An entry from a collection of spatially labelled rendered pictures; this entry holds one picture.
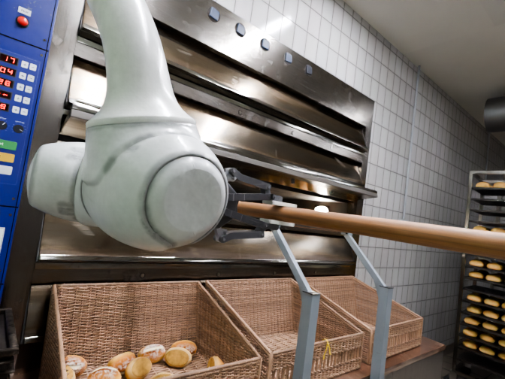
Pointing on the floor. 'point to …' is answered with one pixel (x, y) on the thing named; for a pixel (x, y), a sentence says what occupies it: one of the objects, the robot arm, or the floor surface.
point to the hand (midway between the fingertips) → (279, 213)
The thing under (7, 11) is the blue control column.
